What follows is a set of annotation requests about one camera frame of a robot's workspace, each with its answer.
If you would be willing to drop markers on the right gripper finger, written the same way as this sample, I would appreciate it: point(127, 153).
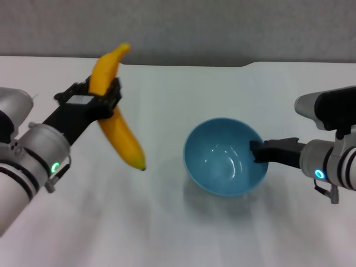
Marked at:
point(258, 151)

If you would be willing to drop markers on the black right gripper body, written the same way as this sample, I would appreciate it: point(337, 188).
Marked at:
point(283, 153)

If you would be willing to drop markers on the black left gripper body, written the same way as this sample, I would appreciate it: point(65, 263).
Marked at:
point(75, 116)

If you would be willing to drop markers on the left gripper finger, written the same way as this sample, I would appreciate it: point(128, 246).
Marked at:
point(115, 94)
point(75, 90)

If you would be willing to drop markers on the blue bowl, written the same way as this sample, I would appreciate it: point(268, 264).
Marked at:
point(222, 167)

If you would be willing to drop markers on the yellow banana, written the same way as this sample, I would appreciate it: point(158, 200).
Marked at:
point(122, 133)

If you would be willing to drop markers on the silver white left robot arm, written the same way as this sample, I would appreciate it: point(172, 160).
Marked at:
point(33, 155)

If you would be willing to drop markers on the left wrist camera housing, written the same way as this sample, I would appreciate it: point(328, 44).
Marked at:
point(14, 103)

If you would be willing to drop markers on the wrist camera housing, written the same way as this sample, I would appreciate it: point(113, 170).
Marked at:
point(333, 108)
point(14, 103)

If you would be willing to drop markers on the right wrist camera housing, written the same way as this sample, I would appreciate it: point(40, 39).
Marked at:
point(333, 108)

